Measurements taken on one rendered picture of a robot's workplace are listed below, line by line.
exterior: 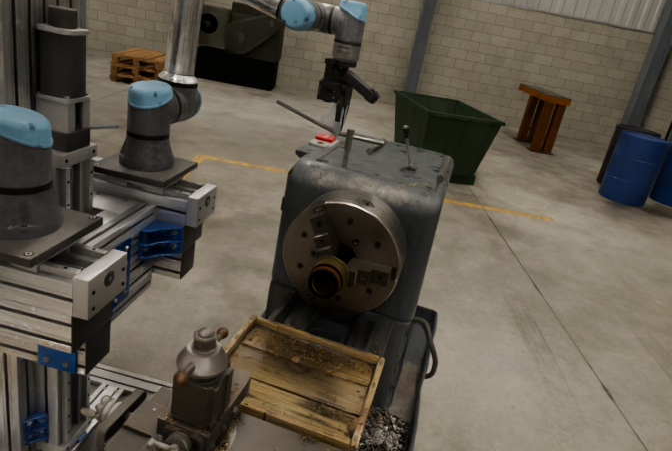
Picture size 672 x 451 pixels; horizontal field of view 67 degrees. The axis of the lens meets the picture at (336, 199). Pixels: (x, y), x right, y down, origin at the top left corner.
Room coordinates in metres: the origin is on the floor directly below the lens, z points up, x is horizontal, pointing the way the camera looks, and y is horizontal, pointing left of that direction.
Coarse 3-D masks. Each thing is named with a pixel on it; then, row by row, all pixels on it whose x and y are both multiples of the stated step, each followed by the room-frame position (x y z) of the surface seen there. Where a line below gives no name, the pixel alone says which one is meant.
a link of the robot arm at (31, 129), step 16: (0, 112) 0.89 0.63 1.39; (16, 112) 0.91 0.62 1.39; (32, 112) 0.94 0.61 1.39; (0, 128) 0.85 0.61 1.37; (16, 128) 0.86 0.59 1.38; (32, 128) 0.88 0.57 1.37; (48, 128) 0.92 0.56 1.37; (0, 144) 0.85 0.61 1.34; (16, 144) 0.86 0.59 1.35; (32, 144) 0.88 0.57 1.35; (48, 144) 0.91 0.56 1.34; (0, 160) 0.85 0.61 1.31; (16, 160) 0.86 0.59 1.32; (32, 160) 0.88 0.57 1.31; (48, 160) 0.91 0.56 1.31; (0, 176) 0.85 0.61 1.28; (16, 176) 0.86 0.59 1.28; (32, 176) 0.88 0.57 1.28; (48, 176) 0.91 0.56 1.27
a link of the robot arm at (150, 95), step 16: (144, 80) 1.44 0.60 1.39; (128, 96) 1.37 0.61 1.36; (144, 96) 1.35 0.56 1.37; (160, 96) 1.36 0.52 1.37; (176, 96) 1.46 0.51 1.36; (128, 112) 1.36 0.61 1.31; (144, 112) 1.34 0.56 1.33; (160, 112) 1.37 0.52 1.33; (176, 112) 1.44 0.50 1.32; (128, 128) 1.36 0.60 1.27; (144, 128) 1.34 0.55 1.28; (160, 128) 1.37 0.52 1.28
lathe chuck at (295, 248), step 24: (336, 216) 1.19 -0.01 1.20; (360, 216) 1.18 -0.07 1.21; (384, 216) 1.20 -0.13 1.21; (288, 240) 1.21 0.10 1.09; (312, 240) 1.20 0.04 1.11; (360, 240) 1.17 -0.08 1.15; (384, 240) 1.16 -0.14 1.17; (288, 264) 1.21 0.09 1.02; (312, 264) 1.20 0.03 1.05; (384, 264) 1.16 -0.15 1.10; (360, 288) 1.17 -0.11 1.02; (384, 288) 1.15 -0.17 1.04; (336, 312) 1.18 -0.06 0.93; (360, 312) 1.16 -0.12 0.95
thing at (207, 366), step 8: (184, 352) 0.64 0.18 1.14; (192, 352) 0.64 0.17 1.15; (216, 352) 0.65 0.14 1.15; (224, 352) 0.67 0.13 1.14; (184, 360) 0.63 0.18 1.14; (192, 360) 0.63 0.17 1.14; (200, 360) 0.63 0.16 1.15; (208, 360) 0.63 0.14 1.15; (216, 360) 0.64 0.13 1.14; (224, 360) 0.65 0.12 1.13; (184, 368) 0.62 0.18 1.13; (200, 368) 0.62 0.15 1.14; (208, 368) 0.63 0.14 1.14; (216, 368) 0.64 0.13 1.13; (224, 368) 0.65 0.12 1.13; (192, 376) 0.62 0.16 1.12; (200, 376) 0.62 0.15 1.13; (208, 376) 0.62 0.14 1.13
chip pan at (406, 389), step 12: (420, 324) 1.82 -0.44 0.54; (408, 336) 1.72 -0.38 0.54; (420, 336) 1.74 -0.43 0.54; (408, 348) 1.64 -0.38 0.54; (420, 348) 1.66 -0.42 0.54; (408, 360) 1.57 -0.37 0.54; (420, 360) 1.58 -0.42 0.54; (408, 372) 1.50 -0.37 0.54; (420, 372) 1.51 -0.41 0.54; (408, 384) 1.43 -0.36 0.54; (396, 396) 1.36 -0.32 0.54; (408, 396) 1.38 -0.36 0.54; (396, 408) 1.31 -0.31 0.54; (408, 408) 1.32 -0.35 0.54; (408, 420) 1.27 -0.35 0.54
